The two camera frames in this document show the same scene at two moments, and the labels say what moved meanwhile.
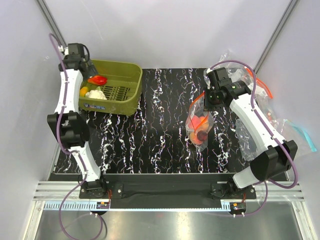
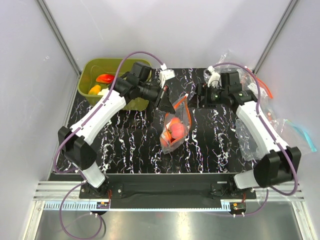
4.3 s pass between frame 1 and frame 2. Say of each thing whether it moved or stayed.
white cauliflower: moved
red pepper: moved
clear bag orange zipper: moved
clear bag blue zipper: stayed
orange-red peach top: moved
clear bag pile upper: stayed
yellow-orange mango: moved
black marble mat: stayed
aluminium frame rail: stayed
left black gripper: moved
